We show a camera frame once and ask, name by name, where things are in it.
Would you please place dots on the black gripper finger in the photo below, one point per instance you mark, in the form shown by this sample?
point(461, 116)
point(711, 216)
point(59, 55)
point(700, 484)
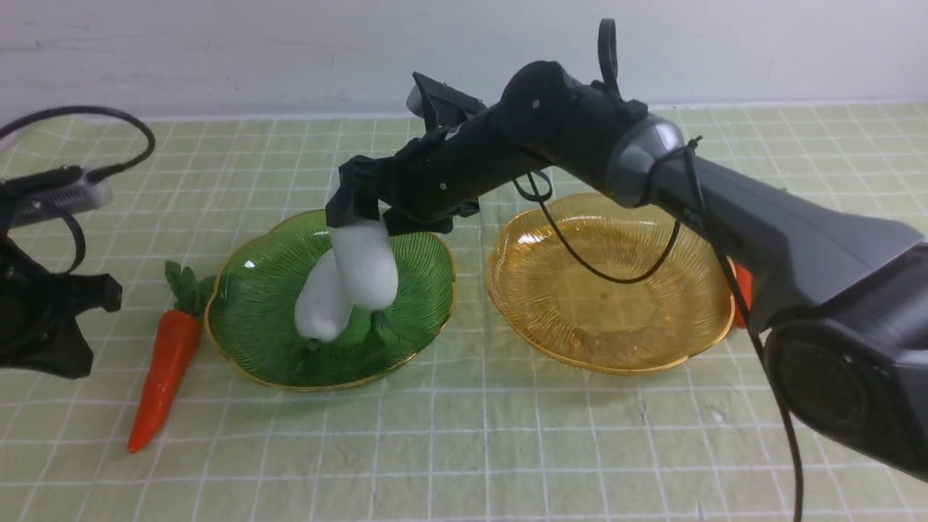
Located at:
point(400, 225)
point(364, 184)

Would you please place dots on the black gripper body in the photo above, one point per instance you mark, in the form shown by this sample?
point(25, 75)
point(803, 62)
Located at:
point(463, 155)
point(39, 311)

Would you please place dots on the white toy radish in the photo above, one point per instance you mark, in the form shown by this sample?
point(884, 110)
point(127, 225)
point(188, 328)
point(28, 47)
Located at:
point(368, 268)
point(322, 310)

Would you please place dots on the orange toy carrot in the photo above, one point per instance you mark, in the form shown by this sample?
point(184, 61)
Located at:
point(745, 285)
point(176, 343)

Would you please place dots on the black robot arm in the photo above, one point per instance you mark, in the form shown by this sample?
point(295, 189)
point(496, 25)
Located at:
point(842, 297)

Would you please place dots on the green plastic plate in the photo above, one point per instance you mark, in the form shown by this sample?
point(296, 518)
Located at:
point(249, 317)

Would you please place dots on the amber plastic plate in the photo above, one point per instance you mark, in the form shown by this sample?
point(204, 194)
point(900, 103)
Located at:
point(574, 285)

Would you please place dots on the green checked tablecloth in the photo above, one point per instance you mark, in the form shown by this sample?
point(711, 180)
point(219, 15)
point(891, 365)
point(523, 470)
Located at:
point(479, 427)

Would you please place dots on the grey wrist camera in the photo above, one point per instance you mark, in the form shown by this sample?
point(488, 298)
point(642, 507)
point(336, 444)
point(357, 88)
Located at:
point(35, 198)

